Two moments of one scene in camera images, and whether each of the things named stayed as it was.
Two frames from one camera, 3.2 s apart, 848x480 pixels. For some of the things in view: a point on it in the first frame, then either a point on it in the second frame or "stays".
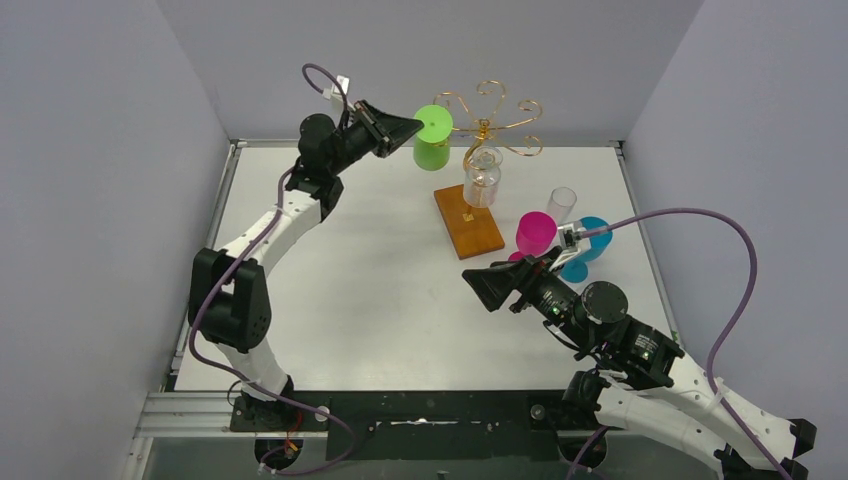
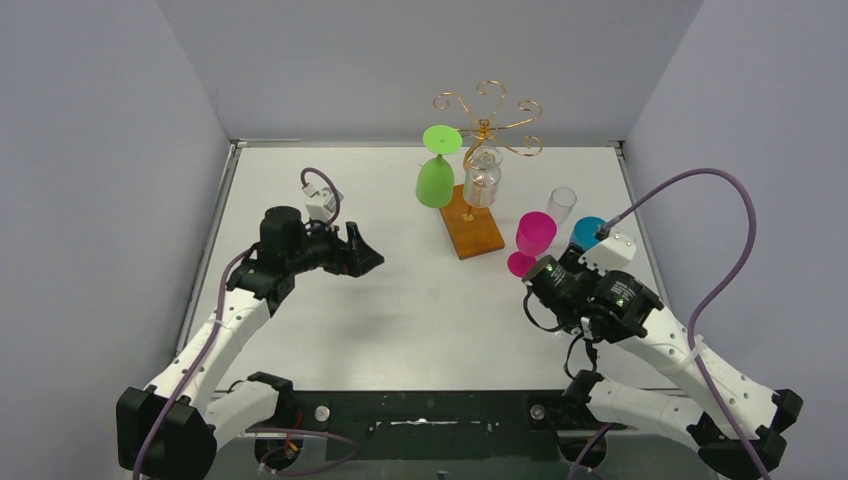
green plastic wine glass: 432,142 → 435,183
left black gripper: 380,129 → 346,250
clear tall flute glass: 561,202 stays
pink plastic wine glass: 535,233 stays
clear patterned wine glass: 482,177 stays
